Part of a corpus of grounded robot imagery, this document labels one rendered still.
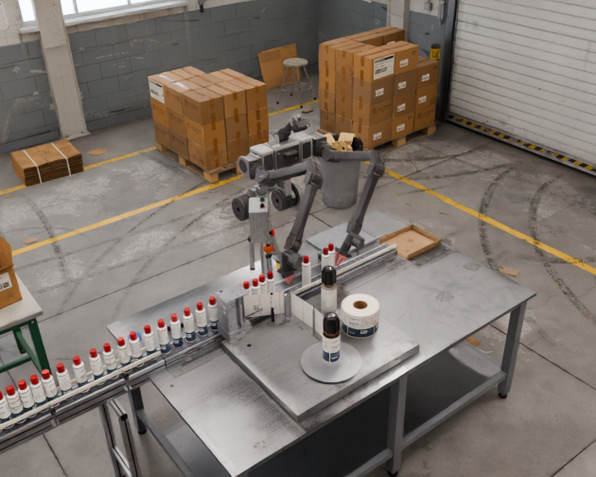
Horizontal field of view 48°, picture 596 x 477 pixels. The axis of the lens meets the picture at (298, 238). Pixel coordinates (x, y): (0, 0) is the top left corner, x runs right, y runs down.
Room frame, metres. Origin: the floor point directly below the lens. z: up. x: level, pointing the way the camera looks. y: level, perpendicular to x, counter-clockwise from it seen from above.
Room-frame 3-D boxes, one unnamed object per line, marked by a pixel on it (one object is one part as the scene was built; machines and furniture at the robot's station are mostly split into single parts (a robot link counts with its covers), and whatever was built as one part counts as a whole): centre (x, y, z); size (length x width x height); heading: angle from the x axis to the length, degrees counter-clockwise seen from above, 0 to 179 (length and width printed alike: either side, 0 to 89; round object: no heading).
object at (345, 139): (5.98, -0.44, 0.50); 0.42 x 0.41 x 0.28; 126
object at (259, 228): (3.15, 0.21, 1.38); 0.17 x 0.10 x 0.19; 2
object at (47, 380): (2.33, 1.18, 0.98); 0.05 x 0.05 x 0.20
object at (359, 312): (2.84, -0.32, 0.95); 0.20 x 0.20 x 0.14
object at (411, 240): (3.74, -0.73, 0.85); 0.30 x 0.26 x 0.04; 126
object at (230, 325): (2.82, 0.35, 1.01); 0.14 x 0.13 x 0.26; 126
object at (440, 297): (3.07, -0.15, 0.82); 2.10 x 1.31 x 0.02; 126
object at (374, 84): (7.48, -0.98, 0.57); 1.20 x 0.85 x 1.14; 129
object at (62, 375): (2.37, 1.12, 0.98); 0.05 x 0.05 x 0.20
